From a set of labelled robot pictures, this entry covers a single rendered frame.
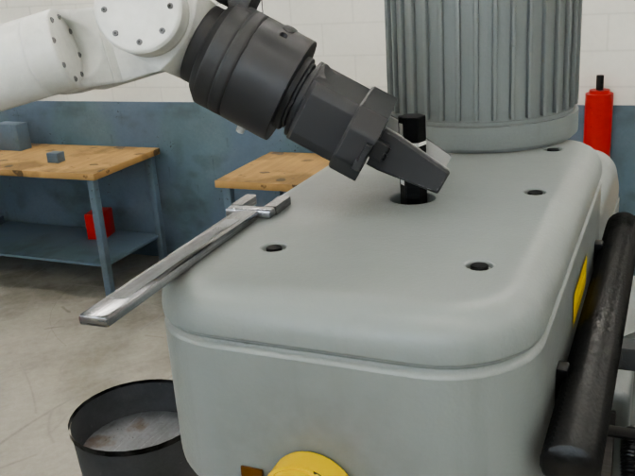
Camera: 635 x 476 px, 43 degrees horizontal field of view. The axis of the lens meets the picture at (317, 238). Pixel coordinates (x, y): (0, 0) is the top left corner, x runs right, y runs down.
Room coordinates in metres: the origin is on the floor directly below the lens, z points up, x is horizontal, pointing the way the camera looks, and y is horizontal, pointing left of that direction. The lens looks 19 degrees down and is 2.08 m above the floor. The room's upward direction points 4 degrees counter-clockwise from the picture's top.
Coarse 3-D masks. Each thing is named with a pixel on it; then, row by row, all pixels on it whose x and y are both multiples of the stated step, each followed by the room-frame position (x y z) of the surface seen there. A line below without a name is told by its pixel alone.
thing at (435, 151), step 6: (390, 120) 0.65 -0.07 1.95; (396, 120) 0.65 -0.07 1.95; (390, 126) 0.65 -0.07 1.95; (396, 126) 0.65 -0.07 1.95; (426, 138) 0.65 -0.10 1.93; (426, 144) 0.65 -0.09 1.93; (432, 144) 0.65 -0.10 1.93; (426, 150) 0.65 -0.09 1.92; (432, 150) 0.65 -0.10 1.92; (438, 150) 0.64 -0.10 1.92; (444, 150) 0.65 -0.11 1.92; (432, 156) 0.65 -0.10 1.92; (438, 156) 0.64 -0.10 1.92; (444, 156) 0.64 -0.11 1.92; (450, 156) 0.64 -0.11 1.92; (444, 162) 0.64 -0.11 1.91
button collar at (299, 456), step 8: (288, 456) 0.43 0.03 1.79; (296, 456) 0.42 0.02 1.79; (304, 456) 0.42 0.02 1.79; (312, 456) 0.42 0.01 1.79; (320, 456) 0.42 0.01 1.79; (280, 464) 0.42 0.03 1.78; (288, 464) 0.42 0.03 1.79; (296, 464) 0.42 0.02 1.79; (304, 464) 0.41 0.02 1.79; (312, 464) 0.41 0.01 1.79; (320, 464) 0.42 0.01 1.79; (328, 464) 0.42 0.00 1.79; (272, 472) 0.42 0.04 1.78; (280, 472) 0.42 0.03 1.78; (288, 472) 0.41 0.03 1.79; (296, 472) 0.41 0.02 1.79; (304, 472) 0.41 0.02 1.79; (312, 472) 0.41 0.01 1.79; (320, 472) 0.41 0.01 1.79; (328, 472) 0.41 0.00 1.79; (336, 472) 0.41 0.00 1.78; (344, 472) 0.42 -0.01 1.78
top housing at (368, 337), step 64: (320, 192) 0.66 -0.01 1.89; (384, 192) 0.65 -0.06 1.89; (448, 192) 0.64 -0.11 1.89; (512, 192) 0.62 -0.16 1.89; (576, 192) 0.63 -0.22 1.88; (256, 256) 0.51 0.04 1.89; (320, 256) 0.50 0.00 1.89; (384, 256) 0.50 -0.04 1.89; (448, 256) 0.49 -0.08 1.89; (512, 256) 0.48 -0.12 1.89; (576, 256) 0.57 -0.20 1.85; (192, 320) 0.46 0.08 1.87; (256, 320) 0.44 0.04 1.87; (320, 320) 0.43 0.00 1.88; (384, 320) 0.41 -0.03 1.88; (448, 320) 0.40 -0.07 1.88; (512, 320) 0.41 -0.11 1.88; (576, 320) 0.59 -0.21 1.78; (192, 384) 0.47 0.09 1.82; (256, 384) 0.44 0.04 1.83; (320, 384) 0.42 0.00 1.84; (384, 384) 0.41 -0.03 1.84; (448, 384) 0.39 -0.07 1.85; (512, 384) 0.40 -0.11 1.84; (192, 448) 0.47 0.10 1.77; (256, 448) 0.45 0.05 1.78; (320, 448) 0.43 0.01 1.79; (384, 448) 0.41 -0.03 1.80; (448, 448) 0.39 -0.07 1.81; (512, 448) 0.40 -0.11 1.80
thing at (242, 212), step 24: (240, 216) 0.58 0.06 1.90; (264, 216) 0.60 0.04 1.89; (192, 240) 0.54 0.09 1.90; (216, 240) 0.53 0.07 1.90; (168, 264) 0.49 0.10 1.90; (192, 264) 0.50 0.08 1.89; (120, 288) 0.45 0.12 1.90; (144, 288) 0.45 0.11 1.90; (96, 312) 0.42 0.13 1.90; (120, 312) 0.42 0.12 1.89
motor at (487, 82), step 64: (384, 0) 0.86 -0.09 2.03; (448, 0) 0.77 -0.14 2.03; (512, 0) 0.76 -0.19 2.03; (576, 0) 0.80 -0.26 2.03; (448, 64) 0.77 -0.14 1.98; (512, 64) 0.76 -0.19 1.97; (576, 64) 0.81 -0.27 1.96; (448, 128) 0.77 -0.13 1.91; (512, 128) 0.76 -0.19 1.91; (576, 128) 0.81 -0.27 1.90
